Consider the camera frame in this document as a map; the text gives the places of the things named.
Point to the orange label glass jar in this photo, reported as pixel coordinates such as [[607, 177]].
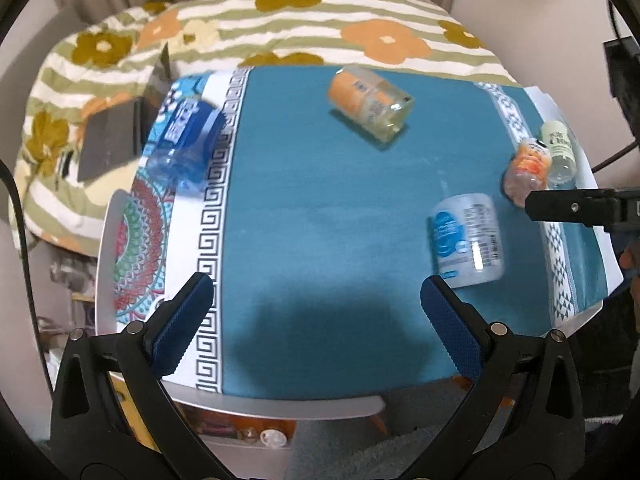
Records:
[[370, 101]]

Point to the orange fruit label cup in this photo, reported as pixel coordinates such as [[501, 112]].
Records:
[[527, 172]]

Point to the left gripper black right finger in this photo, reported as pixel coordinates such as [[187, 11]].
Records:
[[485, 353]]

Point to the green label clear cup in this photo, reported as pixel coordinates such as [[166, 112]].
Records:
[[563, 166]]

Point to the white blue label plastic cup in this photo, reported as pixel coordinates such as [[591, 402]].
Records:
[[466, 241]]

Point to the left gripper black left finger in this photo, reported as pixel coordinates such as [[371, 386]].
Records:
[[145, 357]]

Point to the teal patterned tablecloth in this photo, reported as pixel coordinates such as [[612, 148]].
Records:
[[350, 229]]

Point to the blue label plastic bottle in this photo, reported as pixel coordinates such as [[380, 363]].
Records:
[[180, 156]]

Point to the black laptop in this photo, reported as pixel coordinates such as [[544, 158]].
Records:
[[116, 135]]

